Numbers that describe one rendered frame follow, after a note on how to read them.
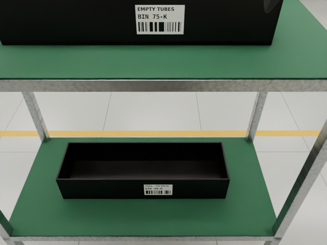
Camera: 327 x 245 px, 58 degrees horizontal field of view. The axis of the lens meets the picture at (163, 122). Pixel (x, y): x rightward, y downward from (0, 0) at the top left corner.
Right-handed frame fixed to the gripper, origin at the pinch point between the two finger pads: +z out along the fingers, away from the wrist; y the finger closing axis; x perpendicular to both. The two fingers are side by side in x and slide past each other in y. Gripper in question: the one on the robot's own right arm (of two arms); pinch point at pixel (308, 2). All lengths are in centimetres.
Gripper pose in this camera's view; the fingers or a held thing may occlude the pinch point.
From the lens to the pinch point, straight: 38.6
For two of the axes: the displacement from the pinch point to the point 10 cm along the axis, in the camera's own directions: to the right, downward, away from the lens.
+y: -10.0, 0.1, 0.0
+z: 0.1, 3.5, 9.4
